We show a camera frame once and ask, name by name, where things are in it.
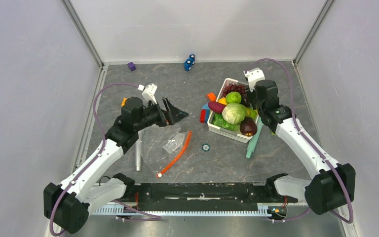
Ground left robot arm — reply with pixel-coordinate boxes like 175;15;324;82
43;97;188;234

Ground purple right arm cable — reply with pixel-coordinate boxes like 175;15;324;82
248;58;354;225

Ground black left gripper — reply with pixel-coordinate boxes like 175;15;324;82
134;96;188;131

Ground fake green cabbage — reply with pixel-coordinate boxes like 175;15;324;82
222;103;247;125

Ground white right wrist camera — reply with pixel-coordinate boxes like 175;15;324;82
244;68;265;92

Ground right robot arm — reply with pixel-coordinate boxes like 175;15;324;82
247;79;356;216

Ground white plastic basket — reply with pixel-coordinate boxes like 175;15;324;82
207;78;259;143

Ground blue toy car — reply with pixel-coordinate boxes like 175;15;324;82
184;54;195;72

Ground orange toy cup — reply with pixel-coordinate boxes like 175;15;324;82
206;92;217;101

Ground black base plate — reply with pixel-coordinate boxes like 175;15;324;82
119;182;298;211

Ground small green fake fruit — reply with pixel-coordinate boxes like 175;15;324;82
225;91;242;104

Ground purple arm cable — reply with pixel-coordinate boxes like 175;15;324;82
49;82;162;237
248;58;354;225

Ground fake green apple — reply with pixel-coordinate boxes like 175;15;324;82
248;108;258;121

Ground silver metal cylinder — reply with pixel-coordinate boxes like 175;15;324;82
135;140;143;172

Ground fake yellow corn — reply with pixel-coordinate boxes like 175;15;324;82
246;107;251;116

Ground fake green lettuce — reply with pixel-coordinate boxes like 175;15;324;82
212;113;239;132

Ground orange toy block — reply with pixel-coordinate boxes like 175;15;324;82
121;97;128;107

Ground green white poker chip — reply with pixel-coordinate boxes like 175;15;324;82
202;144;210;152

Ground red blue toy block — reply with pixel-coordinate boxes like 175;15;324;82
199;103;211;123

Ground purple toy cube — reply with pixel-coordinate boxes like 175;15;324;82
127;62;137;72

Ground dark red fake grapes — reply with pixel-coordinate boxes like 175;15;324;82
222;83;248;97

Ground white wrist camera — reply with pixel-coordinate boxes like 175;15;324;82
244;68;265;92
138;83;157;105

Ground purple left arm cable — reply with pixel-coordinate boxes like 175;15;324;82
49;82;162;237

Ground clear zip top bag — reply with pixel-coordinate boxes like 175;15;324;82
142;124;192;178

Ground dark maroon fake fruit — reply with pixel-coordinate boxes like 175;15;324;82
239;117;258;136

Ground fake yellow lemon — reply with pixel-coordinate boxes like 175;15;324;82
218;97;228;106

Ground purple fake sweet potato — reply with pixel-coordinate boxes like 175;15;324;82
207;101;226;114

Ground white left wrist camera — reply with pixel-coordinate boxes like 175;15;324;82
138;83;157;105

